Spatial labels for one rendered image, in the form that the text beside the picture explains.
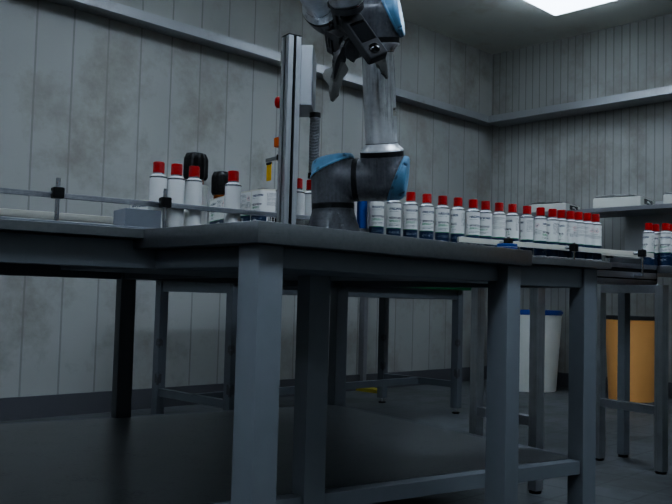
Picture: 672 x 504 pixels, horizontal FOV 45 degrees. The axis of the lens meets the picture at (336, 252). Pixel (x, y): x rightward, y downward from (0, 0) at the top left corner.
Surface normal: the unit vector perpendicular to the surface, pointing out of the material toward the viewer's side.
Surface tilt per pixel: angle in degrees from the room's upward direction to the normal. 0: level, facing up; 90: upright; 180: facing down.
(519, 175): 90
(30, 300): 90
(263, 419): 90
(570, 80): 90
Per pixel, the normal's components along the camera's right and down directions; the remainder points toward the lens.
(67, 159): 0.70, -0.02
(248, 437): -0.71, -0.06
